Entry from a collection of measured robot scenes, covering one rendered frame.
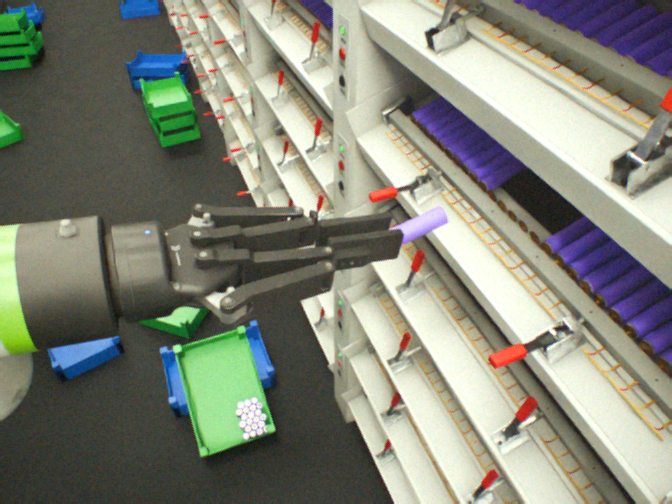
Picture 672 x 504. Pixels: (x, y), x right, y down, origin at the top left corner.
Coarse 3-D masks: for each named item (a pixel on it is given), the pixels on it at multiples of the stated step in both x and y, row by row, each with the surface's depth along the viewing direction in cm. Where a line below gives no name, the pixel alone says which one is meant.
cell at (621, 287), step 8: (632, 272) 48; (640, 272) 48; (648, 272) 48; (616, 280) 48; (624, 280) 48; (632, 280) 48; (640, 280) 48; (648, 280) 48; (608, 288) 48; (616, 288) 48; (624, 288) 48; (632, 288) 48; (600, 296) 48; (608, 296) 48; (616, 296) 48; (624, 296) 48; (608, 304) 48
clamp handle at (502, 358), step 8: (544, 336) 47; (552, 336) 47; (520, 344) 46; (528, 344) 47; (536, 344) 47; (544, 344) 47; (496, 352) 46; (504, 352) 46; (512, 352) 46; (520, 352) 46; (528, 352) 46; (488, 360) 46; (496, 360) 45; (504, 360) 45; (512, 360) 46; (496, 368) 45
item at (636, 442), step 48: (384, 96) 76; (432, 96) 79; (384, 144) 76; (432, 240) 66; (480, 240) 59; (480, 288) 56; (528, 336) 50; (576, 384) 46; (624, 384) 44; (624, 432) 42; (624, 480) 42
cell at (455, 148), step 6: (474, 132) 68; (480, 132) 67; (462, 138) 68; (468, 138) 67; (474, 138) 67; (480, 138) 67; (456, 144) 67; (462, 144) 67; (468, 144) 67; (450, 150) 68; (456, 150) 67; (462, 150) 67
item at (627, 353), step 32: (416, 128) 72; (416, 160) 70; (448, 160) 66; (448, 192) 64; (480, 192) 60; (512, 224) 56; (544, 256) 52; (576, 288) 49; (608, 320) 46; (608, 352) 46; (640, 352) 43; (640, 384) 43
